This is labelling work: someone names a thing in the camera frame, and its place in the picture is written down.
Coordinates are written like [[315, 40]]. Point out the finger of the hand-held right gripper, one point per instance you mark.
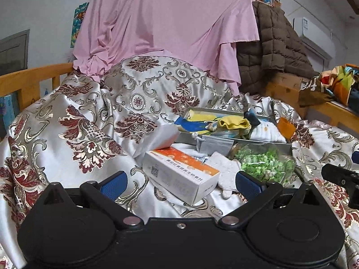
[[340, 176], [355, 161]]

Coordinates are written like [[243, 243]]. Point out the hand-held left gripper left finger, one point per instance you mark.
[[113, 186]]

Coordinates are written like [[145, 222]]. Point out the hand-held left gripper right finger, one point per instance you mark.
[[248, 186]]

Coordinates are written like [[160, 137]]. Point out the grey metal tin box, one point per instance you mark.
[[260, 141]]

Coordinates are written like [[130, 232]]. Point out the yellow cloth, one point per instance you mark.
[[234, 123]]

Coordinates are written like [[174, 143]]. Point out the dark navy sock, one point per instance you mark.
[[252, 117]]

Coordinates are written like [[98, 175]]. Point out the clear bag of green pieces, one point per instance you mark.
[[263, 164]]

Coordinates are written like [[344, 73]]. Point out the blue white packet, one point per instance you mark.
[[202, 157]]

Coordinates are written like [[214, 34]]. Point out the clear plastic packet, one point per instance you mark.
[[224, 136]]

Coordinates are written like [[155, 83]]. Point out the floral satin quilt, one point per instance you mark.
[[84, 134]]

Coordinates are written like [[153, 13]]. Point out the blue jeans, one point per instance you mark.
[[354, 98]]

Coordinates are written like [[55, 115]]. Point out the white orange medicine box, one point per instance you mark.
[[179, 173]]

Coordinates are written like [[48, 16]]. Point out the orange cup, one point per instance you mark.
[[286, 127]]

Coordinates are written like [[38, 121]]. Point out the brown printed cloth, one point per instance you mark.
[[311, 92]]

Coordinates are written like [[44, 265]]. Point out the colourful printed cloth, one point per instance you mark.
[[193, 122]]

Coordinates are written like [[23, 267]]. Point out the white air conditioner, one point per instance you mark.
[[314, 33]]

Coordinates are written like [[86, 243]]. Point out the brown quilted jacket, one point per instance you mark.
[[274, 44]]

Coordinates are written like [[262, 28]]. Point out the grey door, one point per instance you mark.
[[14, 50]]

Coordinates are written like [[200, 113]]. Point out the pink bed sheet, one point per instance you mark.
[[168, 19]]

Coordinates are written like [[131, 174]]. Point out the wooden bed frame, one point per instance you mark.
[[331, 112]]

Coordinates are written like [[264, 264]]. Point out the pale blue wall picture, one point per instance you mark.
[[7, 112]]

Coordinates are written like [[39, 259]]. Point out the wooden bed rail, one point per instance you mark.
[[28, 75]]

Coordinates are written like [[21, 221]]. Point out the small colourful wall poster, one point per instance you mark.
[[78, 22]]

